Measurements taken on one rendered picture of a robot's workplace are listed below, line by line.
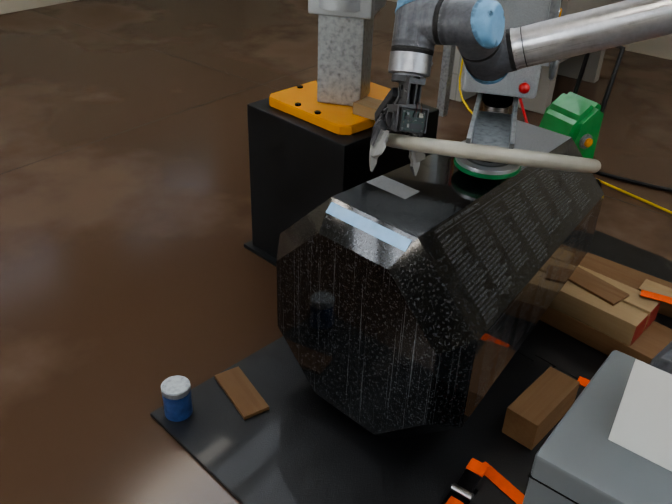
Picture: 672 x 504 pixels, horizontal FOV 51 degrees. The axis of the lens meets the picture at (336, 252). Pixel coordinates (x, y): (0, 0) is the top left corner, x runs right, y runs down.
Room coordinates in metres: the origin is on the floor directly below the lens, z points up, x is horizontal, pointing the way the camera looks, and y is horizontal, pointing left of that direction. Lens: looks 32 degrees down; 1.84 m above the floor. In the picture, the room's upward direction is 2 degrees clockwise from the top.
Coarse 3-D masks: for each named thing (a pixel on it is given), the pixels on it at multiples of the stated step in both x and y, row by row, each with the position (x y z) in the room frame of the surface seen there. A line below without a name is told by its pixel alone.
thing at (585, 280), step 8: (576, 272) 2.46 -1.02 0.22; (584, 272) 2.46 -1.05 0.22; (568, 280) 2.41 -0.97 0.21; (576, 280) 2.40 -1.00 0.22; (584, 280) 2.40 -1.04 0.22; (592, 280) 2.40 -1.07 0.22; (600, 280) 2.40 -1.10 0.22; (584, 288) 2.35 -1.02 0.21; (592, 288) 2.34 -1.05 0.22; (600, 288) 2.34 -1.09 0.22; (608, 288) 2.35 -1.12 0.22; (616, 288) 2.35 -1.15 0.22; (600, 296) 2.29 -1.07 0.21; (608, 296) 2.29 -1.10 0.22; (616, 296) 2.29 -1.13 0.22; (624, 296) 2.29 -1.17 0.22
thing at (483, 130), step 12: (480, 96) 2.03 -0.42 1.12; (516, 108) 1.93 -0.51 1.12; (480, 120) 1.94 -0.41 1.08; (492, 120) 1.94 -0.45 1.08; (504, 120) 1.95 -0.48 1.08; (516, 120) 1.84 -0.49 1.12; (468, 132) 1.72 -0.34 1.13; (480, 132) 1.84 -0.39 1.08; (492, 132) 1.84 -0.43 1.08; (504, 132) 1.85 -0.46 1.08; (492, 144) 1.75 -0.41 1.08; (504, 144) 1.76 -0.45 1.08
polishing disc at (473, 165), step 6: (462, 162) 2.07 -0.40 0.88; (468, 162) 2.07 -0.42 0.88; (474, 162) 2.07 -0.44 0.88; (480, 162) 2.07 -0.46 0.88; (486, 162) 2.07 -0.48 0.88; (468, 168) 2.04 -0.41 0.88; (474, 168) 2.02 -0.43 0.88; (480, 168) 2.03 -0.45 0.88; (486, 168) 2.03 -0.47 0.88; (492, 168) 2.03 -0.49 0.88; (498, 168) 2.03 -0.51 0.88; (504, 168) 2.03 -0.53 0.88; (510, 168) 2.03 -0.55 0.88; (516, 168) 2.04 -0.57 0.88; (492, 174) 2.01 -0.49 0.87; (498, 174) 2.01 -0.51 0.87
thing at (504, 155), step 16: (400, 144) 1.37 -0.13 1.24; (416, 144) 1.33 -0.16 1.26; (432, 144) 1.30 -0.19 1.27; (448, 144) 1.29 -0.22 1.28; (464, 144) 1.28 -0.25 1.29; (480, 144) 1.69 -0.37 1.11; (480, 160) 1.26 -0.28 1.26; (496, 160) 1.25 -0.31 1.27; (512, 160) 1.24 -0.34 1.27; (528, 160) 1.25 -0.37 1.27; (544, 160) 1.25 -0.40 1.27; (560, 160) 1.26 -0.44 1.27; (576, 160) 1.28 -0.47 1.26; (592, 160) 1.33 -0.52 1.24
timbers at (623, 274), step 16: (592, 256) 2.79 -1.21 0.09; (608, 272) 2.66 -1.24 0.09; (624, 272) 2.66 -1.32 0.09; (640, 272) 2.66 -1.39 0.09; (544, 320) 2.36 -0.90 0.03; (560, 320) 2.32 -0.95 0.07; (576, 320) 2.27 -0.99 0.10; (576, 336) 2.26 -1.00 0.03; (592, 336) 2.22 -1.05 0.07; (608, 336) 2.18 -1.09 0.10; (640, 336) 2.18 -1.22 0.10; (656, 336) 2.18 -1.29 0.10; (608, 352) 2.16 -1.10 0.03; (624, 352) 2.12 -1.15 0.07; (640, 352) 2.08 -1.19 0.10; (656, 352) 2.09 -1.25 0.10
